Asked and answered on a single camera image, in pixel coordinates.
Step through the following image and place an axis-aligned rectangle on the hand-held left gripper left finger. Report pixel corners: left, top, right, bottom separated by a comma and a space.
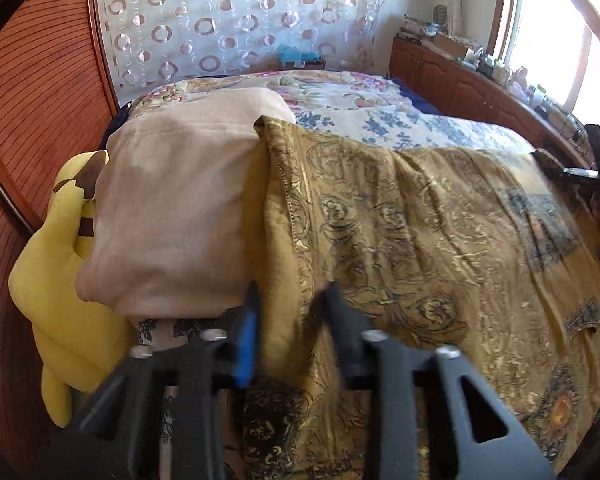
79, 280, 261, 480

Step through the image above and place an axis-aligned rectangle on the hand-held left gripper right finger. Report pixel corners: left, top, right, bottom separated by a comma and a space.
325, 282, 556, 480

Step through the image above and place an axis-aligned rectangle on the gold patterned garment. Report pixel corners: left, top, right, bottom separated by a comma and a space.
240, 116, 600, 480

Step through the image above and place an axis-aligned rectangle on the wooden framed window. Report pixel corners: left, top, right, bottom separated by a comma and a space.
495, 0, 600, 127

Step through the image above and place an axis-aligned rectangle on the wooden cabinet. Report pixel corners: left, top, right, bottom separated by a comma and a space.
389, 35, 597, 167

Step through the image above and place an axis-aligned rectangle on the beige folded cloth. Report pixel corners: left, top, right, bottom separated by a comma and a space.
75, 87, 297, 321

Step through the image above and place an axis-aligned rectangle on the cardboard box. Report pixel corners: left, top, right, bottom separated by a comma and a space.
432, 32, 474, 59

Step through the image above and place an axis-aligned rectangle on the navy blue bed sheet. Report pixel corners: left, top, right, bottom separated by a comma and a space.
392, 77, 442, 116

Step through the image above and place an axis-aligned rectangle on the blue floral bed sheet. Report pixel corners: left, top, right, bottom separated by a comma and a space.
294, 106, 537, 155

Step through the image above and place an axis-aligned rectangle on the yellow plush toy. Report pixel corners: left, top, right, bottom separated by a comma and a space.
8, 150, 137, 429

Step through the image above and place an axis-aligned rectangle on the pile of papers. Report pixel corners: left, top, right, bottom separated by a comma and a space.
397, 15, 438, 43

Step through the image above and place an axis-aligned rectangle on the pink floral blanket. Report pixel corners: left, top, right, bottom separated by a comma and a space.
130, 70, 417, 113

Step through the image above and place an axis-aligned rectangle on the blue tissue box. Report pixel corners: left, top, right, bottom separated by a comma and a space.
277, 44, 327, 71

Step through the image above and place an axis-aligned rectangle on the wooden slatted wardrobe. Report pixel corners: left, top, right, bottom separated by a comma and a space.
0, 0, 122, 461

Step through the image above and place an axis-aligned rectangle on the circle patterned sheer curtain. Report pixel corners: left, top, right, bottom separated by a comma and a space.
92, 0, 397, 97

